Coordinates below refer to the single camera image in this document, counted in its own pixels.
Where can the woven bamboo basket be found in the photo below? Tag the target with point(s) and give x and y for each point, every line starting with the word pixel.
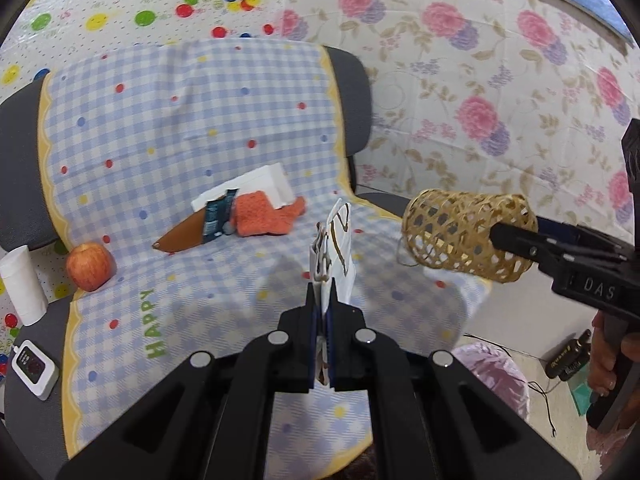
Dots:
pixel 450 230

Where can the dark blue snack packet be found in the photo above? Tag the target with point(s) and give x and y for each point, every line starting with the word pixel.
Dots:
pixel 216 212

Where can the white cardboard box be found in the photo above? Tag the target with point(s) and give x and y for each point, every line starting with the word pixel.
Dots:
pixel 260 182

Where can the teal paper box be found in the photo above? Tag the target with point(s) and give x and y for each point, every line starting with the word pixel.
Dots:
pixel 583 397

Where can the red apple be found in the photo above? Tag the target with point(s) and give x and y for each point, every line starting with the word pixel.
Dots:
pixel 90 267

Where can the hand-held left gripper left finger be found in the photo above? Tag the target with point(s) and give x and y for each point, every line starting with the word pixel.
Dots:
pixel 312 340

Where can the grey office chair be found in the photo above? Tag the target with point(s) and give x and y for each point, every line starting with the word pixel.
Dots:
pixel 350 90

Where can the floral print wall sheet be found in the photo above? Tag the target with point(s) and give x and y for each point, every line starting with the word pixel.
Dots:
pixel 450 110

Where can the brown pouch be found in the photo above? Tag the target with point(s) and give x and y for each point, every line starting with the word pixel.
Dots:
pixel 182 237

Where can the white paper cup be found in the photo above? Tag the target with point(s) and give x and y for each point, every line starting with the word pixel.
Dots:
pixel 22 287

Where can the person's right hand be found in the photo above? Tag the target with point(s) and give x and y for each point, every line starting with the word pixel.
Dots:
pixel 605 355

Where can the white packet with brown lines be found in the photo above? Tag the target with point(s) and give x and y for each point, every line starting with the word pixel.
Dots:
pixel 335 255

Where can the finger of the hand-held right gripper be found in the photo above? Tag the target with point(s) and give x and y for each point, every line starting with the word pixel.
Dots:
pixel 520 242
pixel 575 235

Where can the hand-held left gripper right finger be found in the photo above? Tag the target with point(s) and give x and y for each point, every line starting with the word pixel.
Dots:
pixel 330 340

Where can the white digital timer device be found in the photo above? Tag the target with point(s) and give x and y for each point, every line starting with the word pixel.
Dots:
pixel 34 370

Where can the blue checkered dotted cloth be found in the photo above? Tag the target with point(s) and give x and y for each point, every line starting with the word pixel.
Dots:
pixel 175 125

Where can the orange knitted cloth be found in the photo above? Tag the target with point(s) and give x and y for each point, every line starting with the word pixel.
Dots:
pixel 265 215

